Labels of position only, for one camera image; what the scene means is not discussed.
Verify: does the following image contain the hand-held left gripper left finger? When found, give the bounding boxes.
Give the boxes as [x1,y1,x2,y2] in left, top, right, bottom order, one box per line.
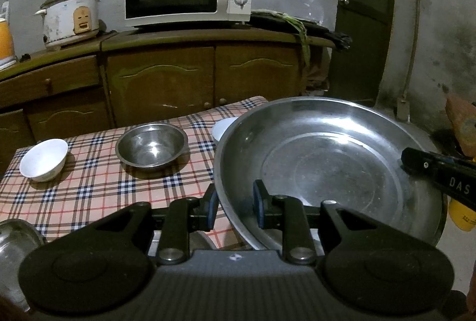
[89,189,219,267]

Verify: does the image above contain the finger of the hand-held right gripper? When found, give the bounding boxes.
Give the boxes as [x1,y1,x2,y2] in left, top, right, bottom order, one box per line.
[401,147,447,177]

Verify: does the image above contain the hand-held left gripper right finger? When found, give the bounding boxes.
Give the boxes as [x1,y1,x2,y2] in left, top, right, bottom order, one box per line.
[253,180,387,266]

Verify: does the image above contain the large white ceramic bowl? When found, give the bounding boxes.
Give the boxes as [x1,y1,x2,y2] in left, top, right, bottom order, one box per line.
[211,117,240,143]

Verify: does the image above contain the stainless steel bowl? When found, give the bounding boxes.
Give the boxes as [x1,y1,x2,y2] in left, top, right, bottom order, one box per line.
[115,123,189,168]
[0,219,46,310]

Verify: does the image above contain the small white ceramic bowl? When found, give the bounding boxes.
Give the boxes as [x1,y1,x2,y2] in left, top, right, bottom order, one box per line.
[19,139,68,182]

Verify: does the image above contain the yellow plastic container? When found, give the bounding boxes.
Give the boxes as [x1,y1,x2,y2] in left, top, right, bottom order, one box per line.
[448,191,476,232]

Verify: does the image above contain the orange brown sack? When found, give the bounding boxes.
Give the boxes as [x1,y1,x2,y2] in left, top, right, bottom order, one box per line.
[446,94,476,158]

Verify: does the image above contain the plaid tablecloth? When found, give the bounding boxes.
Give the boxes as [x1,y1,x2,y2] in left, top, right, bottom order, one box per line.
[0,95,268,255]

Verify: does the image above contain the dark door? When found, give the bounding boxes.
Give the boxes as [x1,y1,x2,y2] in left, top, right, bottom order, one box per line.
[329,0,397,108]

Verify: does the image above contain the wooden kitchen cabinet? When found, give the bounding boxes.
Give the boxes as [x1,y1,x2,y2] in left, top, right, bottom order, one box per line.
[0,25,335,176]

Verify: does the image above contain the green onions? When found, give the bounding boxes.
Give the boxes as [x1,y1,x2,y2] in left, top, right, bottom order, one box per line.
[253,9,311,65]

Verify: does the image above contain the white rice cooker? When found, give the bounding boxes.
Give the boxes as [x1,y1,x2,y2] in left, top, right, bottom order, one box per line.
[35,0,103,48]

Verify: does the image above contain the orange electric kettle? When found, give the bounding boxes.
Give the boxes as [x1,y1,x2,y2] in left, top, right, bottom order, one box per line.
[0,18,17,69]

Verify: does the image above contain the grey wall pipe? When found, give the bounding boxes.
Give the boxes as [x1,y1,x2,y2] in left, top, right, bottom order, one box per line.
[396,0,422,121]

